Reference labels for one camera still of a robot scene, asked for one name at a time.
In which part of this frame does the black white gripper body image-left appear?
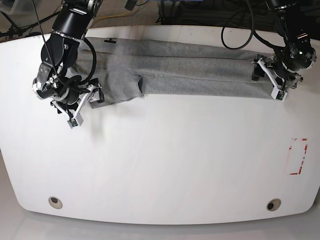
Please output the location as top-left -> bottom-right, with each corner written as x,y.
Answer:
32,63 -> 94,118

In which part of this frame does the black white gripper body image-right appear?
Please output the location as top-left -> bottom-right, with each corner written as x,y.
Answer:
252,34 -> 316,92

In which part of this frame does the grey T-shirt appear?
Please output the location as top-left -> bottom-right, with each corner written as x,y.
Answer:
90,37 -> 273,106

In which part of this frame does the red tape marking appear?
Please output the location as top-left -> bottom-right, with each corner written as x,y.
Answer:
285,138 -> 308,176

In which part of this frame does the left table grommet hole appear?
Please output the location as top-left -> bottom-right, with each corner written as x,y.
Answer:
48,196 -> 63,210

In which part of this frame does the table grommet hole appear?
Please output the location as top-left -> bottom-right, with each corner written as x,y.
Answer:
266,198 -> 282,212
48,196 -> 63,210

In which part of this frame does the right table grommet hole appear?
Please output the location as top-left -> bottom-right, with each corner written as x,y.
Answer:
266,198 -> 282,212

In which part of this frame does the black arm cable image-left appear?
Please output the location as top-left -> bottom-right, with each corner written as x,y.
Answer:
67,37 -> 98,88

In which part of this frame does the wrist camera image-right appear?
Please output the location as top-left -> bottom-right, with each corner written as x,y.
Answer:
271,88 -> 288,102

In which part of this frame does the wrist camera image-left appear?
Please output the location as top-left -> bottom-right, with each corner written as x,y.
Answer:
67,115 -> 83,129

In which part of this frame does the black arm cable image-right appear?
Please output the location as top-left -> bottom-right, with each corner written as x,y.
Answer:
217,0 -> 284,50

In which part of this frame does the yellow cable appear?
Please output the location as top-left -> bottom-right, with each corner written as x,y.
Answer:
96,8 -> 141,22

